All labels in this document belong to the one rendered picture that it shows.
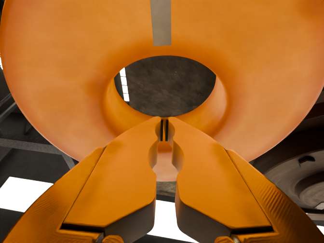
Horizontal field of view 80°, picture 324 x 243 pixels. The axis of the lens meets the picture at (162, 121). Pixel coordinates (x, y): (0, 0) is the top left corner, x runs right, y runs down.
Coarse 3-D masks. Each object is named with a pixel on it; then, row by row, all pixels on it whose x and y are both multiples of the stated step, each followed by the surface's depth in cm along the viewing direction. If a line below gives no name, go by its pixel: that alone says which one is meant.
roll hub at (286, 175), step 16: (320, 128) 33; (288, 144) 35; (304, 144) 33; (320, 144) 31; (256, 160) 41; (272, 160) 36; (288, 160) 33; (320, 160) 32; (272, 176) 37; (288, 176) 38; (304, 176) 37; (320, 176) 35; (288, 192) 42; (304, 192) 38; (320, 192) 37; (304, 208) 45; (320, 208) 41
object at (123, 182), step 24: (120, 144) 9; (144, 144) 9; (96, 168) 8; (120, 168) 8; (144, 168) 8; (96, 192) 7; (120, 192) 7; (144, 192) 7; (72, 216) 6; (96, 216) 6; (120, 216) 6; (144, 216) 7
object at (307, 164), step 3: (300, 159) 33; (303, 159) 32; (306, 159) 32; (309, 159) 32; (312, 159) 32; (300, 162) 32; (303, 162) 32; (306, 162) 32; (309, 162) 32; (312, 162) 32; (315, 162) 32; (300, 165) 33; (303, 165) 33; (306, 165) 32; (309, 165) 32; (312, 165) 32
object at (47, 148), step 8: (0, 0) 313; (0, 8) 322; (0, 16) 323; (0, 136) 560; (8, 136) 560; (16, 136) 560; (24, 136) 560; (32, 136) 560; (0, 144) 580; (8, 144) 573; (16, 144) 565; (24, 144) 559; (32, 144) 552; (40, 144) 545; (48, 144) 540; (48, 152) 569; (56, 152) 562; (72, 160) 568
